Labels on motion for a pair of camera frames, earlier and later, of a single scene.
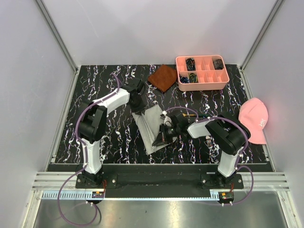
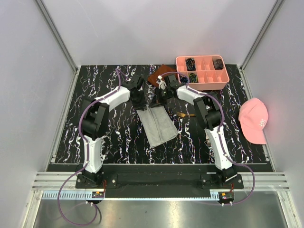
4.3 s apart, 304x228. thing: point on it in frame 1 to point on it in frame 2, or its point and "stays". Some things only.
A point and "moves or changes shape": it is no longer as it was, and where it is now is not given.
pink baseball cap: x=253 y=113 stays
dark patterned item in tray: x=218 y=64 stays
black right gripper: x=160 y=138 to x=158 y=101
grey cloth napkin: x=149 y=123 moves or changes shape
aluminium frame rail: x=264 y=181 stays
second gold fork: x=209 y=141 stays
